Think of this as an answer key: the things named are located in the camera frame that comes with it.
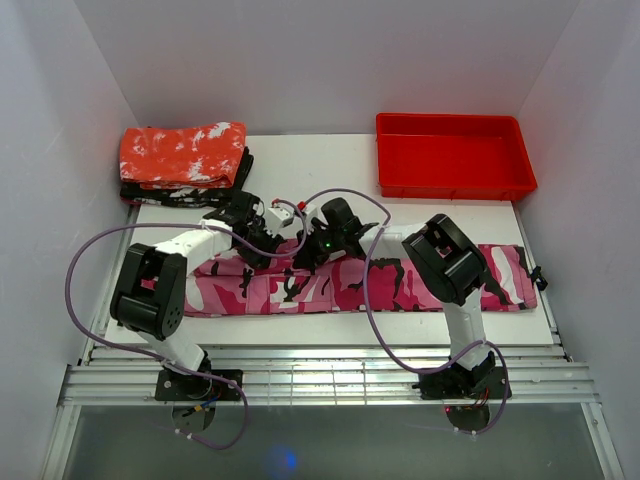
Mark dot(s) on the pink camo trousers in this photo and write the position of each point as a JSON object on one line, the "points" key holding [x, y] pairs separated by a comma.
{"points": [[226, 285]]}

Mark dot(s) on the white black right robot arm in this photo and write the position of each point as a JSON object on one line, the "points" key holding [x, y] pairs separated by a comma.
{"points": [[452, 269]]}

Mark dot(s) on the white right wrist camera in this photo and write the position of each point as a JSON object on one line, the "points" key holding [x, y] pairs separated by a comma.
{"points": [[310, 219]]}

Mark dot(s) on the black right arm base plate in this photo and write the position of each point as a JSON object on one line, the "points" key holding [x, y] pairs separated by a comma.
{"points": [[462, 384]]}

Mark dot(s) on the black camo folded trousers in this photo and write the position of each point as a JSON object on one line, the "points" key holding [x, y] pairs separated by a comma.
{"points": [[189, 197]]}

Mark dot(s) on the orange white folded trousers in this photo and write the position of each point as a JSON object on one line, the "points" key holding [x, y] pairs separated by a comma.
{"points": [[206, 156]]}

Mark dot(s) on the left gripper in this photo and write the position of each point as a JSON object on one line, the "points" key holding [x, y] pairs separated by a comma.
{"points": [[262, 257]]}

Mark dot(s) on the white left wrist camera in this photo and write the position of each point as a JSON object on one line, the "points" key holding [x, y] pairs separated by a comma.
{"points": [[276, 217]]}

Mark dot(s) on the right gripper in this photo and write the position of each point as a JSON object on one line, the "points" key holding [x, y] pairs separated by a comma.
{"points": [[308, 258]]}

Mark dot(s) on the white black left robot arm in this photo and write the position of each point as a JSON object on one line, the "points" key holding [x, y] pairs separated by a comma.
{"points": [[150, 293]]}

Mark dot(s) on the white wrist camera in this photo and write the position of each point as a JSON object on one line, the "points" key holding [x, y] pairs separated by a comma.
{"points": [[276, 217], [310, 219]]}

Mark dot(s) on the red plastic tray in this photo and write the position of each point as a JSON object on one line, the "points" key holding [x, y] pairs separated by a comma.
{"points": [[454, 157]]}

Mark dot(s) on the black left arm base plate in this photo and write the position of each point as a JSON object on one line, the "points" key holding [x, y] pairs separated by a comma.
{"points": [[177, 387]]}

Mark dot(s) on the aluminium rail frame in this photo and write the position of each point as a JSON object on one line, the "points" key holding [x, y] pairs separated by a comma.
{"points": [[334, 359]]}

